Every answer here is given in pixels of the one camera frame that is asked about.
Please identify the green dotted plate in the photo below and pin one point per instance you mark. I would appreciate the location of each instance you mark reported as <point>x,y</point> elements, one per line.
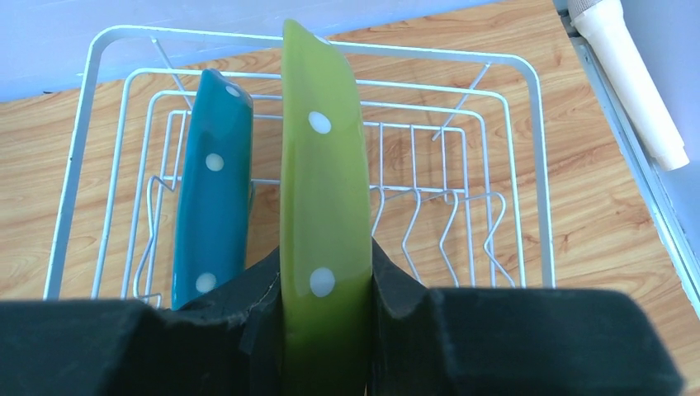
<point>325,221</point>

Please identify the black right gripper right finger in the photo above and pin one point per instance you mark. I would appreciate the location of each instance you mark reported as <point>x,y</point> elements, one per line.
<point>511,341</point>

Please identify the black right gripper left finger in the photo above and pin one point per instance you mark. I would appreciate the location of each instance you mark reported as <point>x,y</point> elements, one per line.
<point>222,343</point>

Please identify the blue dotted plate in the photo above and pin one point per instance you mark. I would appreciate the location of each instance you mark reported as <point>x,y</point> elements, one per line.
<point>212,215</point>

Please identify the pink cylinder handle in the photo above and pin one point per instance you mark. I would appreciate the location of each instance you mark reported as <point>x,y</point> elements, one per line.
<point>602,24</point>

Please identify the white wire dish rack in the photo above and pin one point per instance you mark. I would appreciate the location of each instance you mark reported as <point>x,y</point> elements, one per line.
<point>456,146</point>

